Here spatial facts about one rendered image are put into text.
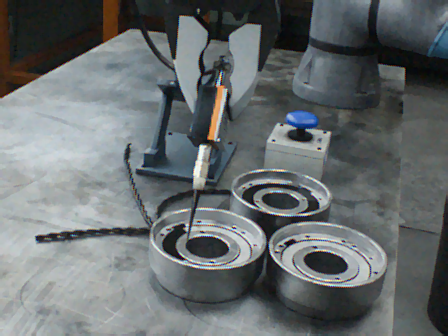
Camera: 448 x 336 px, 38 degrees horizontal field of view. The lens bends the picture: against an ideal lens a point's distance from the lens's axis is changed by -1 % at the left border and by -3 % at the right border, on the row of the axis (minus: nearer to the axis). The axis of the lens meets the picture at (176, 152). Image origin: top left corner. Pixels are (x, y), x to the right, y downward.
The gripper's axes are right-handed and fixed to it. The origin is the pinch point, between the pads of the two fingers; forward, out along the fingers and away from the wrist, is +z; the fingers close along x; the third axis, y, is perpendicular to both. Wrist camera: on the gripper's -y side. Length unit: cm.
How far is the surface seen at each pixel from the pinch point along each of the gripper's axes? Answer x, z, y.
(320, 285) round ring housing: -11.7, 11.2, -7.6
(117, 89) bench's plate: 25, 15, 43
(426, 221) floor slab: -49, 95, 173
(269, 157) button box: -3.5, 12.5, 19.4
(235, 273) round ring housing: -4.6, 11.7, -7.5
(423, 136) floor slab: -54, 94, 264
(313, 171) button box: -8.9, 13.2, 19.2
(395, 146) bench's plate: -19.4, 15.0, 36.4
